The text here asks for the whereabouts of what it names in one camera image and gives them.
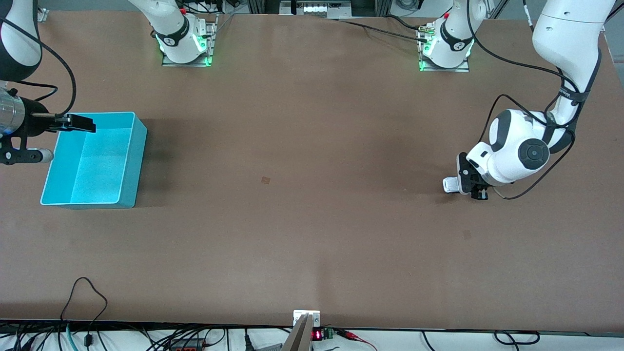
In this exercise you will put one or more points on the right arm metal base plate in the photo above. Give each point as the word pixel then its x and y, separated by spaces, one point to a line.
pixel 185 64

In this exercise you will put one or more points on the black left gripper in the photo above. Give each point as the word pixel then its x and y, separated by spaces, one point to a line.
pixel 479 187

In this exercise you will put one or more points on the white jeep toy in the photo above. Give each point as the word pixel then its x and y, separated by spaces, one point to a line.
pixel 449 185

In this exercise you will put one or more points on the black and red box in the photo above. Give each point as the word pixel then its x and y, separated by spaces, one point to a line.
pixel 185 347

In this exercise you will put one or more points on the aluminium corner bracket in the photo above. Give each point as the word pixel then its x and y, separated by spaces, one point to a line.
pixel 44 14

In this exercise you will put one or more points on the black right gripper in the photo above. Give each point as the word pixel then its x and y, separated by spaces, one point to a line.
pixel 35 122

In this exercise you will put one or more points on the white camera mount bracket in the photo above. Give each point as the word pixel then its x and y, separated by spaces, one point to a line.
pixel 314 316

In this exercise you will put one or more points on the aluminium profile with bracket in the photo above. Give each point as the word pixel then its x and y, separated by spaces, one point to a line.
pixel 616 7

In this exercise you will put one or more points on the white lit control device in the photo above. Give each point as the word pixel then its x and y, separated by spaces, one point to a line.
pixel 314 9

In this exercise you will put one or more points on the grey camera mount bar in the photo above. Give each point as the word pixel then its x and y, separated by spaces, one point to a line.
pixel 297 339

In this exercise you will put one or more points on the red digit display module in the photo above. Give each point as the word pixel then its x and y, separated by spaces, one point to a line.
pixel 317 335

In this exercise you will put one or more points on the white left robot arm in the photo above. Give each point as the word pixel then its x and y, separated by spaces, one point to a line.
pixel 565 48

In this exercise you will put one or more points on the teal plastic bin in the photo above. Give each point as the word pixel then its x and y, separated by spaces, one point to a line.
pixel 97 165

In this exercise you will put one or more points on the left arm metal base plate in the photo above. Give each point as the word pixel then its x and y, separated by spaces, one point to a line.
pixel 443 69

